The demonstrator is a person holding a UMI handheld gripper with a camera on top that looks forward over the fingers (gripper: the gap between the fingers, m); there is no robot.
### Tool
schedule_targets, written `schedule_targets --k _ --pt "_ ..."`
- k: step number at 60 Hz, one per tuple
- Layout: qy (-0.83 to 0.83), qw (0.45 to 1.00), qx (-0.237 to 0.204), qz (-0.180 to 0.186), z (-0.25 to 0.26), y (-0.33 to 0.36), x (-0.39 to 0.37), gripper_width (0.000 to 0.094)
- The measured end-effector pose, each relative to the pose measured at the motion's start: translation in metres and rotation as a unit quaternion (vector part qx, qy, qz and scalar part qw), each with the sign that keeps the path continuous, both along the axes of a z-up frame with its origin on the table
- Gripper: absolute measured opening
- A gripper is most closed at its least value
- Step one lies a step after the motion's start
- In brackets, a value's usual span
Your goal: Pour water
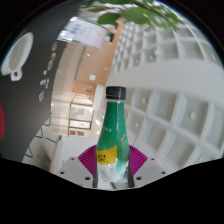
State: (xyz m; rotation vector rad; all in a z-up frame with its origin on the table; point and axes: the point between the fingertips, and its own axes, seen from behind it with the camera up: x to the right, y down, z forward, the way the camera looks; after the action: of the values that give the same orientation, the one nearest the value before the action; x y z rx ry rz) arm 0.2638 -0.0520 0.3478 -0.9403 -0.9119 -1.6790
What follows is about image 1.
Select white polka-dot mug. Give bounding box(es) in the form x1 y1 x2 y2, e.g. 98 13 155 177
0 31 35 82

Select potted green leafy plant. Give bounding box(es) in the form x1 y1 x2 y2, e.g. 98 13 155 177
79 0 184 33

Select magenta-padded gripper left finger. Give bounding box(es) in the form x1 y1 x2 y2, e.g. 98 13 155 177
54 144 99 188

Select recessed ceiling lights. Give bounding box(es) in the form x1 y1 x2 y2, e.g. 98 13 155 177
133 46 208 134

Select green plastic drink bottle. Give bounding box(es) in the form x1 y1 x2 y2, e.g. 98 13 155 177
95 85 131 183

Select green round badge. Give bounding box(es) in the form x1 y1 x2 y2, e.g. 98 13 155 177
50 41 59 53

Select flat round red coaster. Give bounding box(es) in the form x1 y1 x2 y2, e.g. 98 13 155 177
0 103 7 141

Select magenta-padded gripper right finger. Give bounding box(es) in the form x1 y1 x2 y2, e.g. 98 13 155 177
126 144 168 188

